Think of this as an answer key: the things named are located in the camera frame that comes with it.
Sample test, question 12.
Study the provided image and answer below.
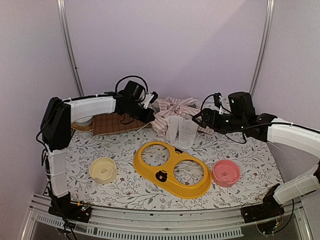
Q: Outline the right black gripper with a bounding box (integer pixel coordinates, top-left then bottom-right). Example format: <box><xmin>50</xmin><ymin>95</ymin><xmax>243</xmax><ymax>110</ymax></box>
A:
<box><xmin>191</xmin><ymin>108</ymin><xmax>246</xmax><ymax>135</ymax></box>

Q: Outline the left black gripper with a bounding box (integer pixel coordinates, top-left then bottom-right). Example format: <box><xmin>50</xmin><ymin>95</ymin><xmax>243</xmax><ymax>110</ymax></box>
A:
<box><xmin>124</xmin><ymin>100</ymin><xmax>156</xmax><ymax>124</ymax></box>

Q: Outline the pink striped pet tent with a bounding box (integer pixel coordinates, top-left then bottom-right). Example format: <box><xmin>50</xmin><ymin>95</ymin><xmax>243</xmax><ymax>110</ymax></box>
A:
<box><xmin>150</xmin><ymin>97</ymin><xmax>214</xmax><ymax>149</ymax></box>

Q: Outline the white tent pole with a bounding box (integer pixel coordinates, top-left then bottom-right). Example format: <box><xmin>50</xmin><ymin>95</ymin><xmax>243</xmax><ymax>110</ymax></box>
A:
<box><xmin>130</xmin><ymin>122</ymin><xmax>151</xmax><ymax>137</ymax></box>

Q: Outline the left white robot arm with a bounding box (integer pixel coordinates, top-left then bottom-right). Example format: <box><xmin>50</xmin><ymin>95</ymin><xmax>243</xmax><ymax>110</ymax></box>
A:
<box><xmin>36</xmin><ymin>75</ymin><xmax>158</xmax><ymax>217</ymax></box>

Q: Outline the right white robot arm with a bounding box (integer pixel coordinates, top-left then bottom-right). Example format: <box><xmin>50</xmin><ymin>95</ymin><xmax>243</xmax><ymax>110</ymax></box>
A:
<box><xmin>192</xmin><ymin>91</ymin><xmax>320</xmax><ymax>218</ymax></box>

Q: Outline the pink pet bowl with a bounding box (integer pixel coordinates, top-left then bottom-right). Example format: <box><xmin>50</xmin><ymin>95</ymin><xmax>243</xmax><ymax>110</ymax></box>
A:
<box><xmin>212</xmin><ymin>159</ymin><xmax>241</xmax><ymax>188</ymax></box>

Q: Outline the cream pet bowl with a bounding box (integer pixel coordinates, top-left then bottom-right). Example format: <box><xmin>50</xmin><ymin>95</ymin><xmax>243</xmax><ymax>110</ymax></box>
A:
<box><xmin>89</xmin><ymin>157</ymin><xmax>118</xmax><ymax>185</ymax></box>

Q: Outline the brown checkered mat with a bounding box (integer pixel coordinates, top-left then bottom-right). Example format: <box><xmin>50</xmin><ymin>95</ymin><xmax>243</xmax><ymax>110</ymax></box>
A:
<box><xmin>92</xmin><ymin>113</ymin><xmax>146</xmax><ymax>136</ymax></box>

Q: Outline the white ceramic bowl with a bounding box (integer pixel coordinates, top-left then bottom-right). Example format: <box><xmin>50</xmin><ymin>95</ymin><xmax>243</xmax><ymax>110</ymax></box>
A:
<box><xmin>73</xmin><ymin>116</ymin><xmax>93</xmax><ymax>128</ymax></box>

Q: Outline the yellow double bowl holder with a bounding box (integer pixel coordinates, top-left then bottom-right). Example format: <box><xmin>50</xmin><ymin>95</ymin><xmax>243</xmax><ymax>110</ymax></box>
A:
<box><xmin>133</xmin><ymin>141</ymin><xmax>212</xmax><ymax>199</ymax></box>

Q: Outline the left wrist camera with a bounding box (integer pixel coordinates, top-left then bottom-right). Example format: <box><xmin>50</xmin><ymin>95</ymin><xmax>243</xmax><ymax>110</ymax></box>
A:
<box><xmin>141</xmin><ymin>91</ymin><xmax>159</xmax><ymax>109</ymax></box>

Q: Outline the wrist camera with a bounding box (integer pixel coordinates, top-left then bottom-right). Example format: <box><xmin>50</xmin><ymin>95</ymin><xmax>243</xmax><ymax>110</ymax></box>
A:
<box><xmin>141</xmin><ymin>91</ymin><xmax>159</xmax><ymax>109</ymax></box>
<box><xmin>213</xmin><ymin>92</ymin><xmax>224</xmax><ymax>115</ymax></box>

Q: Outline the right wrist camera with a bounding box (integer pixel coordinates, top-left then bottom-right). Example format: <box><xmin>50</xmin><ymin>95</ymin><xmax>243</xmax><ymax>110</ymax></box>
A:
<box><xmin>213</xmin><ymin>92</ymin><xmax>224</xmax><ymax>115</ymax></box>

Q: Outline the front aluminium rail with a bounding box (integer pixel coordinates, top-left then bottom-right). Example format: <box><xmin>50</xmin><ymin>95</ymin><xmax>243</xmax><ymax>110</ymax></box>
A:
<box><xmin>21</xmin><ymin>194</ymin><xmax>313</xmax><ymax>240</ymax></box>

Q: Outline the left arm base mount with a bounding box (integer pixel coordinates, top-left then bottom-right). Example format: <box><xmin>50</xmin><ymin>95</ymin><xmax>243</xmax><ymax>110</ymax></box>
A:
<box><xmin>48</xmin><ymin>193</ymin><xmax>92</xmax><ymax>223</ymax></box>

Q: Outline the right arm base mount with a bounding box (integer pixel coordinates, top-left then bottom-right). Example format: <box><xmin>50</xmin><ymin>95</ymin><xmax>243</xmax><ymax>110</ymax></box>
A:
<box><xmin>240</xmin><ymin>183</ymin><xmax>285</xmax><ymax>223</ymax></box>

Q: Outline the left aluminium frame post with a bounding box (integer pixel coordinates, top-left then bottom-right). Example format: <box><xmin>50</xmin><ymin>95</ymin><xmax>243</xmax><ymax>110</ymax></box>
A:
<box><xmin>56</xmin><ymin>0</ymin><xmax>85</xmax><ymax>97</ymax></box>

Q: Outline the aluminium frame post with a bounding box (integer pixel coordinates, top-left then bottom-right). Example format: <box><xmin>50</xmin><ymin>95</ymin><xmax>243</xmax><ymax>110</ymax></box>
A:
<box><xmin>249</xmin><ymin>0</ymin><xmax>275</xmax><ymax>96</ymax></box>
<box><xmin>56</xmin><ymin>0</ymin><xmax>85</xmax><ymax>97</ymax></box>

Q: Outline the right aluminium frame post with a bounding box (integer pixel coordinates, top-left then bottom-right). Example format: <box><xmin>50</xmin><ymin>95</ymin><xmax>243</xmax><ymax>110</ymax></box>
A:
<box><xmin>249</xmin><ymin>0</ymin><xmax>275</xmax><ymax>96</ymax></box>

